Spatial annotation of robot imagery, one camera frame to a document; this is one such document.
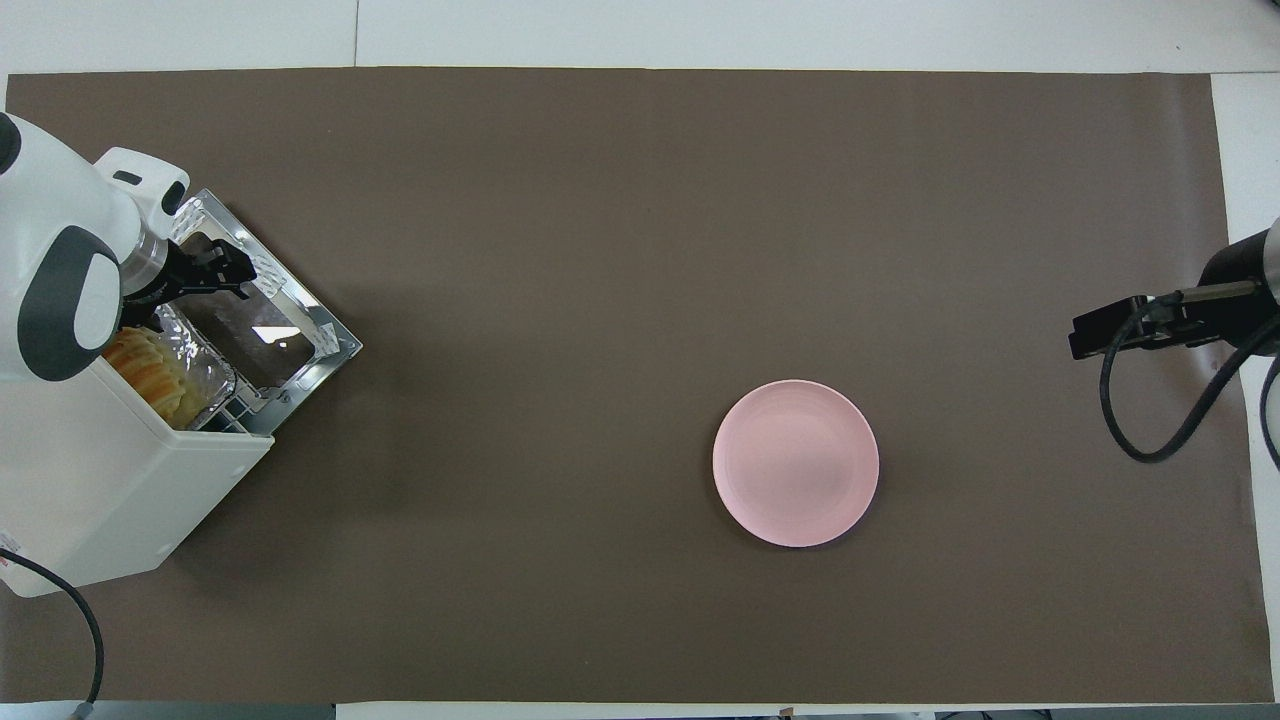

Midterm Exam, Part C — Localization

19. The pink round plate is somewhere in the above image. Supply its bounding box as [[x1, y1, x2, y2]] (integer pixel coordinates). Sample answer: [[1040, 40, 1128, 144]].
[[712, 379, 881, 549]]

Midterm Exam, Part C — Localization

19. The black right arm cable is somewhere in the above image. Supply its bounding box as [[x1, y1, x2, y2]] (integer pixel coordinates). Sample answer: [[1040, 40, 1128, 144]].
[[1099, 288, 1280, 471]]

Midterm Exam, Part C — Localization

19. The white toaster oven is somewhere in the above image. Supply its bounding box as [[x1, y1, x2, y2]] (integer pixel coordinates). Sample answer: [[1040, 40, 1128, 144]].
[[0, 300, 277, 599]]

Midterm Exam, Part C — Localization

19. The metal oven wire rack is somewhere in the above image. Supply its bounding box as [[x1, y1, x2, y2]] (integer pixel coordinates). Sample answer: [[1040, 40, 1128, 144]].
[[185, 388, 277, 437]]

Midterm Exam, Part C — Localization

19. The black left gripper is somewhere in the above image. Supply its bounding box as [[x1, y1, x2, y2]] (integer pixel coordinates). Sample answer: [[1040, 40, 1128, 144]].
[[158, 240, 259, 303]]

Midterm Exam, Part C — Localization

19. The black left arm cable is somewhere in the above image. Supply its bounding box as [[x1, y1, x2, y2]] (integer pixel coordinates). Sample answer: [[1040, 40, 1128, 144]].
[[0, 547, 107, 719]]

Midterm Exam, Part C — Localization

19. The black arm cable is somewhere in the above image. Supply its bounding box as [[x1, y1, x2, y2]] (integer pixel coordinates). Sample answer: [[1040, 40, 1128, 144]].
[[0, 547, 107, 719], [1099, 288, 1280, 471]]

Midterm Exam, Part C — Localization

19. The glass oven door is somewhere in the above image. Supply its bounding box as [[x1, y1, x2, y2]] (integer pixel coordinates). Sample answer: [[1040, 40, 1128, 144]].
[[150, 188, 363, 437]]

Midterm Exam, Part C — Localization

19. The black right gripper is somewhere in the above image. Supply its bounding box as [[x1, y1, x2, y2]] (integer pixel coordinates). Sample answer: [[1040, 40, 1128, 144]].
[[1068, 293, 1217, 362]]

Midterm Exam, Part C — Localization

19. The golden sliced bread loaf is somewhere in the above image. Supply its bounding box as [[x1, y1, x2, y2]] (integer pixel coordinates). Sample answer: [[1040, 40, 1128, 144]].
[[103, 327, 207, 427]]

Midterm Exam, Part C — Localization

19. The aluminium foil tray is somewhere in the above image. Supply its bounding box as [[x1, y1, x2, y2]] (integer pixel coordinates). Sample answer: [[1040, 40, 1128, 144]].
[[150, 303, 239, 432]]

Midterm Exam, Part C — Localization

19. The brown table mat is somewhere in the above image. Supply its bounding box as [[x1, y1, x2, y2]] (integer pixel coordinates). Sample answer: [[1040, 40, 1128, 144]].
[[4, 67, 1277, 705]]

